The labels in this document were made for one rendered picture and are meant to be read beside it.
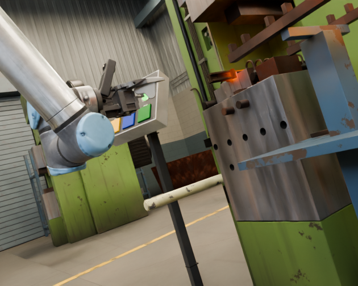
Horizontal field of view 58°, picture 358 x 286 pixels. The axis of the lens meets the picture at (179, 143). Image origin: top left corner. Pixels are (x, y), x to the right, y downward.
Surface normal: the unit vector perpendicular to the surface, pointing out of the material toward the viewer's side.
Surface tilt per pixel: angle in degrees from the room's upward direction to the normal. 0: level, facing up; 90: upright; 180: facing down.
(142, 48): 90
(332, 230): 90
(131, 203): 90
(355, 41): 90
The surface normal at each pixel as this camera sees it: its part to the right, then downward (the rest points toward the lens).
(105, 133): 0.71, -0.18
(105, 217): 0.46, -0.19
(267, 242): -0.82, 0.22
